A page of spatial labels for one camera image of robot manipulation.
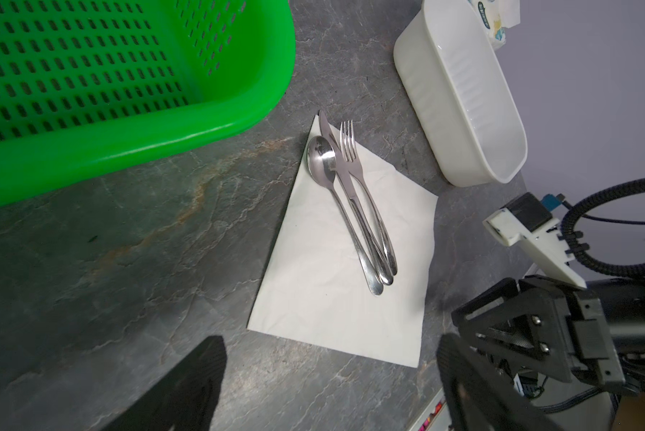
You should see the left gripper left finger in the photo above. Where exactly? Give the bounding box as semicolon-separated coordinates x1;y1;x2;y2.
105;336;227;430

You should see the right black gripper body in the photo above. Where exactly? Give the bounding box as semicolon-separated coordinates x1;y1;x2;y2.
452;276;627;394

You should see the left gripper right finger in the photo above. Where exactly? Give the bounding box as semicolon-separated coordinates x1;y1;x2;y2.
437;334;559;431

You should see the silver table knife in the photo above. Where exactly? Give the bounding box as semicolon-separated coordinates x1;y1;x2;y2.
318;110;395;286

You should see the silver spoon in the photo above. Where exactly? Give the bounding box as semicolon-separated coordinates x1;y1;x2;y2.
306;136;383;296

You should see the silver fork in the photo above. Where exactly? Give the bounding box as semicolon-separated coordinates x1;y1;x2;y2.
340;120;398;275

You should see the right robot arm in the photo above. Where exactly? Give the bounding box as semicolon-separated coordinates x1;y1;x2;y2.
452;208;645;395

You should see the white paper napkin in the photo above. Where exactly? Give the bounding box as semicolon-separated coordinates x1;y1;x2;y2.
248;147;437;368

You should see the white oval plastic tub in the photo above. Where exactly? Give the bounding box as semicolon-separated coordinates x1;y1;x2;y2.
393;1;528;188

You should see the tissue pack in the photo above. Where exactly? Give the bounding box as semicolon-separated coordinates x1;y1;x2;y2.
468;0;521;50

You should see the green perforated plastic basket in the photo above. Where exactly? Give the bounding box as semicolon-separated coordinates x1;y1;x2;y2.
0;0;295;207

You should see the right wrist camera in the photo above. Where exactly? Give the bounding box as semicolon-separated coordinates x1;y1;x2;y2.
483;192;586;288

